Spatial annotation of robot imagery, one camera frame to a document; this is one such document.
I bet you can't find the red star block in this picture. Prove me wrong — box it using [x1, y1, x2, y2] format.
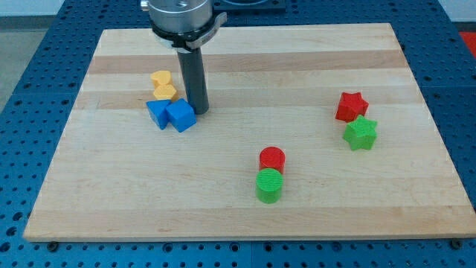
[335, 92, 369, 122]

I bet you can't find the wooden board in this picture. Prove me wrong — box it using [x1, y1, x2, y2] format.
[24, 23, 475, 242]

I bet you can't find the green cylinder block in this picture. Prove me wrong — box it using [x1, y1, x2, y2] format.
[256, 168, 283, 204]

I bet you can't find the blue cube block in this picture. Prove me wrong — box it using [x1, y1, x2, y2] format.
[166, 98, 196, 133]

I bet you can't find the yellow heart block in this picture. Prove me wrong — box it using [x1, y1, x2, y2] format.
[150, 70, 173, 88]

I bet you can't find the yellow hexagon block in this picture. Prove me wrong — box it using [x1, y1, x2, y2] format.
[153, 84, 179, 102]

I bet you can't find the green star block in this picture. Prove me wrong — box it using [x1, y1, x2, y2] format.
[343, 115, 378, 150]

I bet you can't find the red cylinder block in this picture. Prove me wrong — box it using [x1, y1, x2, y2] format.
[259, 147, 286, 174]

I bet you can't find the blue triangle block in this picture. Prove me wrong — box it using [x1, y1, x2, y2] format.
[146, 100, 171, 130]

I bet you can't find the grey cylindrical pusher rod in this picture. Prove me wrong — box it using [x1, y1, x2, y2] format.
[178, 48, 209, 115]

